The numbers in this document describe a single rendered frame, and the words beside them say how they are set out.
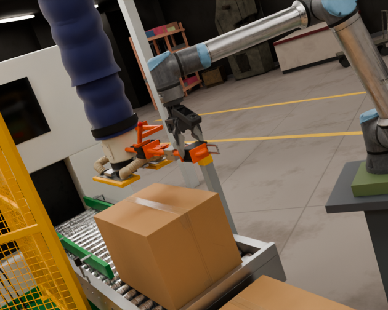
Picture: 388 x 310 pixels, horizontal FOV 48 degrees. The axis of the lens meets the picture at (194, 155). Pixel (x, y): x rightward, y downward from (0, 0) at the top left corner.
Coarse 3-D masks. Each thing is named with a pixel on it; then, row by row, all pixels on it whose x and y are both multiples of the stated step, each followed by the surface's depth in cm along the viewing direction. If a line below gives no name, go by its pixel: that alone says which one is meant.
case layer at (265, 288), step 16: (256, 288) 186; (272, 288) 183; (288, 288) 179; (240, 304) 180; (256, 304) 176; (272, 304) 173; (288, 304) 169; (304, 304) 166; (320, 304) 163; (336, 304) 160
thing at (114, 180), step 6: (102, 174) 214; (132, 174) 199; (96, 180) 214; (102, 180) 207; (108, 180) 202; (114, 180) 198; (120, 180) 194; (126, 180) 192; (132, 180) 193; (120, 186) 191
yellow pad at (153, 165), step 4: (164, 160) 204; (168, 160) 203; (148, 164) 206; (152, 164) 204; (156, 164) 202; (160, 164) 201; (164, 164) 202; (148, 168) 206; (152, 168) 203; (156, 168) 200
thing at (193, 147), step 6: (192, 144) 160; (198, 144) 158; (204, 144) 156; (186, 150) 155; (192, 150) 153; (198, 150) 155; (180, 156) 160; (186, 156) 158; (192, 156) 153; (204, 156) 156
